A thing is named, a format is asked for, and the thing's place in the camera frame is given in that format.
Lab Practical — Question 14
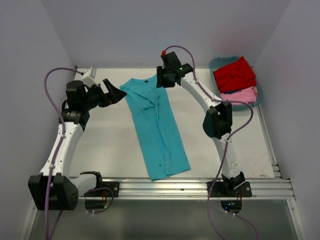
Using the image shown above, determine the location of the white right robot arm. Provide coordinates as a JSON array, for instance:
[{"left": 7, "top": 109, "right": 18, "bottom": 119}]
[{"left": 156, "top": 51, "right": 245, "bottom": 197}]

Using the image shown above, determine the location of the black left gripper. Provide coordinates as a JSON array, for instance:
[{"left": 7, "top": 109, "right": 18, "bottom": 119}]
[{"left": 81, "top": 78, "right": 126, "bottom": 111}]

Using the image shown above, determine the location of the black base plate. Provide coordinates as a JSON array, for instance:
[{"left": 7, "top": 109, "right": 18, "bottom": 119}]
[
  {"left": 101, "top": 181, "right": 120, "bottom": 198},
  {"left": 210, "top": 181, "right": 253, "bottom": 198}
]

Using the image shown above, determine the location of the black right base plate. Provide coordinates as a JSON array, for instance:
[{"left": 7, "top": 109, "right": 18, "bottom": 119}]
[{"left": 210, "top": 181, "right": 253, "bottom": 198}]

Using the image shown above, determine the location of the turquoise t shirt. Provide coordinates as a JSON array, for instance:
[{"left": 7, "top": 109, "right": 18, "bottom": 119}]
[{"left": 120, "top": 76, "right": 191, "bottom": 181}]

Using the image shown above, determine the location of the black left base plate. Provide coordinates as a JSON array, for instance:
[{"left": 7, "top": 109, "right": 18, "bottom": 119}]
[{"left": 101, "top": 181, "right": 120, "bottom": 198}]

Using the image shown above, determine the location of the aluminium mounting rail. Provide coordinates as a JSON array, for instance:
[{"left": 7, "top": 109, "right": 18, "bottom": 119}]
[{"left": 102, "top": 177, "right": 295, "bottom": 200}]

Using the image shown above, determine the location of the pink t shirt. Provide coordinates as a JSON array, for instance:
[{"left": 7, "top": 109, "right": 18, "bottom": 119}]
[{"left": 220, "top": 86, "right": 259, "bottom": 104}]

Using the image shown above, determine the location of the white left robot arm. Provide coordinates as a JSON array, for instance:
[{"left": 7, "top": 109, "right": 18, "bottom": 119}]
[{"left": 28, "top": 79, "right": 127, "bottom": 211}]

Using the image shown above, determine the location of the teal plastic basket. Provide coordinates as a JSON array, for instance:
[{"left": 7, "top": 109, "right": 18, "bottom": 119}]
[{"left": 209, "top": 56, "right": 264, "bottom": 111}]

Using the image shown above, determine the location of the red t shirt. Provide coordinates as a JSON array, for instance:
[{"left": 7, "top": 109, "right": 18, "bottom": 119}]
[{"left": 213, "top": 56, "right": 257, "bottom": 93}]

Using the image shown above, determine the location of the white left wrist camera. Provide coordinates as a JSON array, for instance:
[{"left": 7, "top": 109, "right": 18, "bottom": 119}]
[{"left": 81, "top": 67, "right": 97, "bottom": 88}]

